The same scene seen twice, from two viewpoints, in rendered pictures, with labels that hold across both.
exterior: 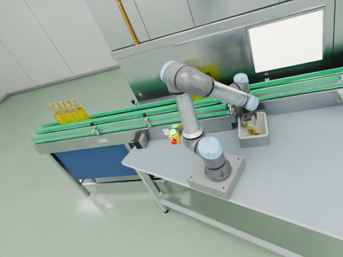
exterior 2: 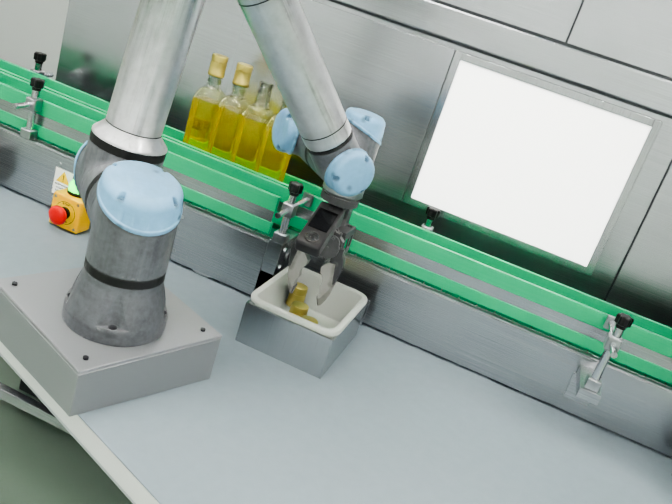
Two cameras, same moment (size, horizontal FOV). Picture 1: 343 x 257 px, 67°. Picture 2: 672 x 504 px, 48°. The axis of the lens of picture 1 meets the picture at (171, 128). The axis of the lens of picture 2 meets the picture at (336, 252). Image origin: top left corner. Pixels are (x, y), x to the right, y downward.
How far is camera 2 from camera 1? 0.59 m
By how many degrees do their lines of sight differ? 21
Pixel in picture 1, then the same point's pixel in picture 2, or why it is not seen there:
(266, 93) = (405, 251)
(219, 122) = (229, 247)
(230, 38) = (405, 55)
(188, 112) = (154, 45)
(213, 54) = (338, 70)
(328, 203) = not seen: outside the picture
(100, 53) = not seen: hidden behind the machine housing
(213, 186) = (56, 337)
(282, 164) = (317, 434)
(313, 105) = (501, 367)
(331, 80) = (581, 319)
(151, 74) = not seen: hidden behind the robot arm
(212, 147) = (147, 190)
